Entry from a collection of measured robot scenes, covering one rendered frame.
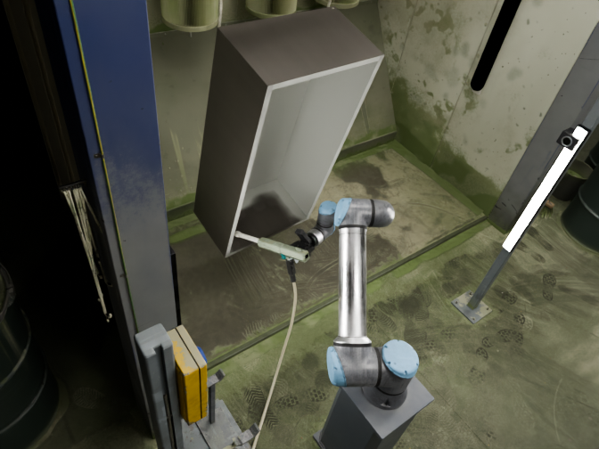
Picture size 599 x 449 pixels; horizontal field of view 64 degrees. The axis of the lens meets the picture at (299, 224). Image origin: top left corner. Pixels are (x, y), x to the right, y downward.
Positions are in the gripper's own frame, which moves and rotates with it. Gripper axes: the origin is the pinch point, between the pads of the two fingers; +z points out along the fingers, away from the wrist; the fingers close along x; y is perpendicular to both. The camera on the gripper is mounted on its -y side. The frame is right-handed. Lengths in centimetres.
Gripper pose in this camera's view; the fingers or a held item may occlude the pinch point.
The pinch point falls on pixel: (287, 256)
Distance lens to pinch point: 241.2
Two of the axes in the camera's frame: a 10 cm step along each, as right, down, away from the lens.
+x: -7.9, -2.1, 5.8
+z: -6.0, 4.7, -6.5
